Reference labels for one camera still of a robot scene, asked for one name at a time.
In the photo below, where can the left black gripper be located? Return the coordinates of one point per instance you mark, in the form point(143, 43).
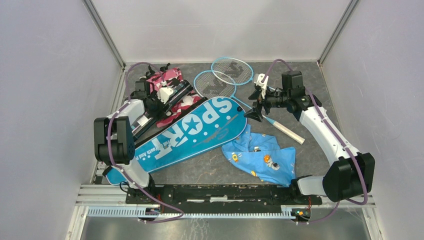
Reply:
point(159, 113)

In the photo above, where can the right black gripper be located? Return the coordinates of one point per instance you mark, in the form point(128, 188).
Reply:
point(255, 113)

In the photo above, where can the blue sport racket bag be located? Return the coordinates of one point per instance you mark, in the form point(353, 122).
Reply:
point(210, 125)

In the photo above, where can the black shuttlecock tube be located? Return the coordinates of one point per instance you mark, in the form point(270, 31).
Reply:
point(145, 89)

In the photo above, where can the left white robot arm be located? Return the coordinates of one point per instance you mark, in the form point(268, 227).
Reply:
point(115, 134)

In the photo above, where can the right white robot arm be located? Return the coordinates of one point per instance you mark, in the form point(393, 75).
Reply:
point(351, 172)

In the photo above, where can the rear blue badminton racket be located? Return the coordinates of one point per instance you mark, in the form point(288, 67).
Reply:
point(232, 72)

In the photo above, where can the blue badminton racket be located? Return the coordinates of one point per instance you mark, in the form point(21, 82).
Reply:
point(232, 72)
point(206, 84)

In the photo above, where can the front blue badminton racket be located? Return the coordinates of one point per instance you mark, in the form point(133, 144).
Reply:
point(206, 84)

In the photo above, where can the pink camouflage shorts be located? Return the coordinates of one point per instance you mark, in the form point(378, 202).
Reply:
point(164, 85)

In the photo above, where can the blue astronaut print cloth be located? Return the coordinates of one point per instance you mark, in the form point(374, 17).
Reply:
point(261, 156)

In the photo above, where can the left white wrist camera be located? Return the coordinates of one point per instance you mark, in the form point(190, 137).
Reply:
point(165, 93)

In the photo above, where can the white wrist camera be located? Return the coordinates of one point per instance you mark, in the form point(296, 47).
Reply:
point(261, 80)
point(165, 93)

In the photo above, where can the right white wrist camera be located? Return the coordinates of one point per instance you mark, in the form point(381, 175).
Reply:
point(261, 80)

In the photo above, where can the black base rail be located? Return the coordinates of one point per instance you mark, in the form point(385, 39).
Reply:
point(171, 202)

